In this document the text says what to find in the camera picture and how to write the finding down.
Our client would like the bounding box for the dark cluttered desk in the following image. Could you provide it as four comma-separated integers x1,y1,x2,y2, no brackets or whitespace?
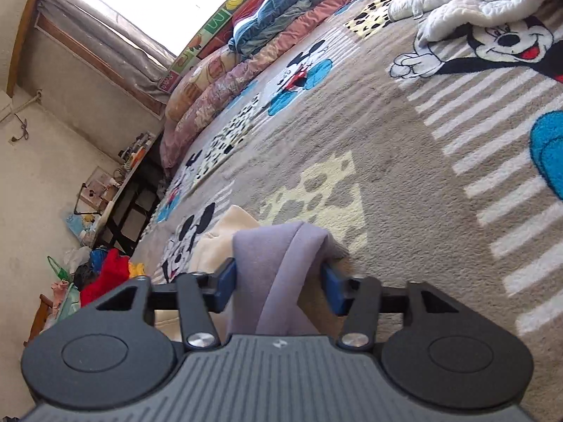
77,129,165,256

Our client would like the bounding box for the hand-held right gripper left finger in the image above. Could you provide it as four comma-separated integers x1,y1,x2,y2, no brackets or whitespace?
93,258,237,352

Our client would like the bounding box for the red cloth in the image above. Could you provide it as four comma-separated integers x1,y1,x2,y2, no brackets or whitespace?
79,248,133,308

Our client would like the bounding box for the floral yellow pillow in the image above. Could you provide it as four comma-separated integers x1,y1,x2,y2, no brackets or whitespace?
165,46,240,124

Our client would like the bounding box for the green bag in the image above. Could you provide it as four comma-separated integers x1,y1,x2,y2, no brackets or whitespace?
48,255,82,322

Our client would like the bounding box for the blue folded duvet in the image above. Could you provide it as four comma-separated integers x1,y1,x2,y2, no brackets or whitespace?
228,0,339,56

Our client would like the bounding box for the grey curtain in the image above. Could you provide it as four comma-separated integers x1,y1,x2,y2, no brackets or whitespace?
37,0,179,108

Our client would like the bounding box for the pale quilted garment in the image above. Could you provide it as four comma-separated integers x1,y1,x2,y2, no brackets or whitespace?
387,0,560,50

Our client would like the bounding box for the colourful alphabet wall mat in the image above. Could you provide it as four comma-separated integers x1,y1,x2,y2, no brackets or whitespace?
158,0,328,93

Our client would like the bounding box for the cartoon mouse printed blanket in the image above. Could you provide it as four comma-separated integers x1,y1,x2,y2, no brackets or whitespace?
129,0,563,405

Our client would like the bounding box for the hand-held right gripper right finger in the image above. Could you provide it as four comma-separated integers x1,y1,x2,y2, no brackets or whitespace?
320,264,462,352

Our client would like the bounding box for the pink floral quilt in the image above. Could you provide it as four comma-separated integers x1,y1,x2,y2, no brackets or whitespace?
159,0,366,168

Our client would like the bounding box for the cream and purple sweatshirt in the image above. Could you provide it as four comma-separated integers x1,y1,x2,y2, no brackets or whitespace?
154,204,349,344

